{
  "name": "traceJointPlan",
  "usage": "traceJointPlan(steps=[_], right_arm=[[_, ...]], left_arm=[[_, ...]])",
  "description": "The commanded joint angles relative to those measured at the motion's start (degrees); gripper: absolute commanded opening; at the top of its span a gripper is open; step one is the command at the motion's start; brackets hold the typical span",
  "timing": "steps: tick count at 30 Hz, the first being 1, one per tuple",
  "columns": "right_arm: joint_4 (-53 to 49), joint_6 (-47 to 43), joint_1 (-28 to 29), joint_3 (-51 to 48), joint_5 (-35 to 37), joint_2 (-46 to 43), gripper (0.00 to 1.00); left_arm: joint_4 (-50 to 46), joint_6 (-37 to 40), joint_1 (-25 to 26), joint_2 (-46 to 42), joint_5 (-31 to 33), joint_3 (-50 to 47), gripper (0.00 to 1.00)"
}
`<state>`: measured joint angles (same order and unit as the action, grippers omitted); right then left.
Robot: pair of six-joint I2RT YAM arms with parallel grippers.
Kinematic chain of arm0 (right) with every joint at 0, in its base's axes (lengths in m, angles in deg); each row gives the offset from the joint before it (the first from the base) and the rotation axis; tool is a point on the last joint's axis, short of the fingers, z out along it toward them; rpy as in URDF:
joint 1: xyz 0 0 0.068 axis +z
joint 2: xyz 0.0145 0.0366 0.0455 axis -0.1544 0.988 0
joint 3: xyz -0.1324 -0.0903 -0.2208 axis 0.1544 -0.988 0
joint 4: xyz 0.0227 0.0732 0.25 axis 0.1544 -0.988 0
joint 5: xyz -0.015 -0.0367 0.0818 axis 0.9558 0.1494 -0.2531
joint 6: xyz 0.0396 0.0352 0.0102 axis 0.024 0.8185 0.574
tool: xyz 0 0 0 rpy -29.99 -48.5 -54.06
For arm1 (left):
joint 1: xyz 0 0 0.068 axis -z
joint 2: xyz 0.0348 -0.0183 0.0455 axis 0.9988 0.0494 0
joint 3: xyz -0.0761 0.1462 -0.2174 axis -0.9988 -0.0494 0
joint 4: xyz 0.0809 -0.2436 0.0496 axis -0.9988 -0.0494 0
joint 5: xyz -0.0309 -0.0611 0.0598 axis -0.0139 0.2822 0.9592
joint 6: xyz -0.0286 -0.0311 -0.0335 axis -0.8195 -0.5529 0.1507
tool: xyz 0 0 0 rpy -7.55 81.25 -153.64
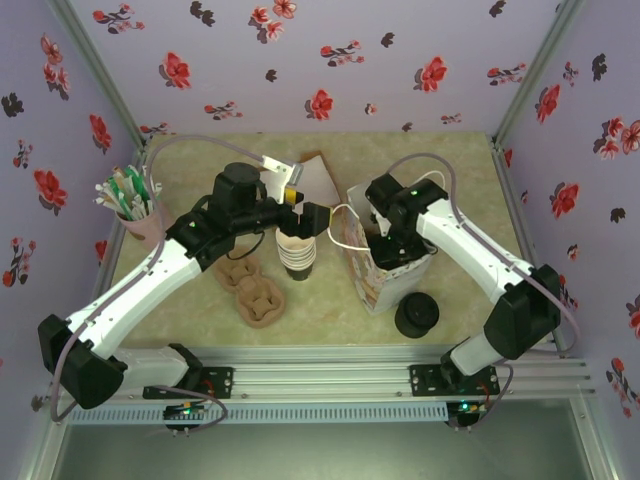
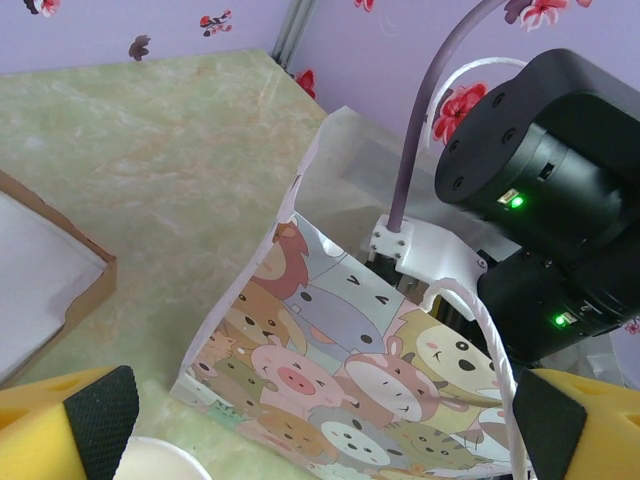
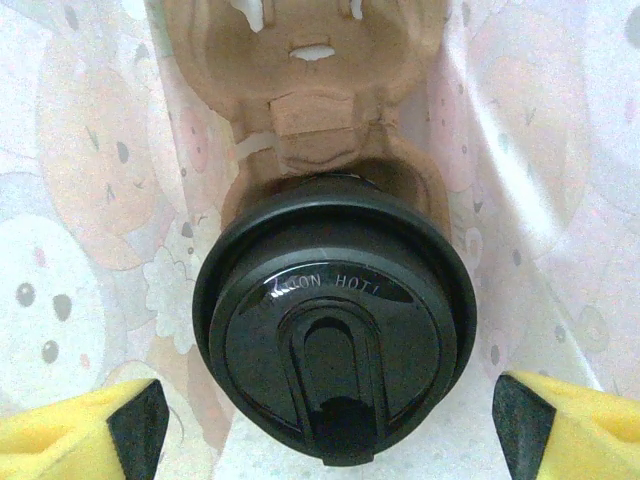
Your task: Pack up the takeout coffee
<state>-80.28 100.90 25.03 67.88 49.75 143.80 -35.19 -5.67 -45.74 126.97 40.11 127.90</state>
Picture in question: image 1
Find aluminium side rail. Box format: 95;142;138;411
489;134;571;359

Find stack of paper cups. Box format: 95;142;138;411
275;229;319;282

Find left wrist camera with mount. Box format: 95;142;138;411
259;155;305;192

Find brown pulp cup carrier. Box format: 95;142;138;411
213;254;286;330

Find pink straw holder cup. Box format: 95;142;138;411
117;202;174;246

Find white napkins on brown paper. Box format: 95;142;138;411
298;151;340;201

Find black controller board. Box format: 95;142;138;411
163;399;211;436
447;399;489;431

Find aluminium front rail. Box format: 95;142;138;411
49;344;596;401

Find aluminium corner post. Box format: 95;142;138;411
494;0;586;146
44;0;151;149

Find stack of black lids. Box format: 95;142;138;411
393;292;441;339

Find grey slotted cable duct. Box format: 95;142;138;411
67;401;450;426

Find white napkin stack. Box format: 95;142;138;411
262;158;339;206

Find white patterned paper bag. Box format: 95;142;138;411
327;172;450;316

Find thin black left wrist cable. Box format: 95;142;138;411
224;232;266;261

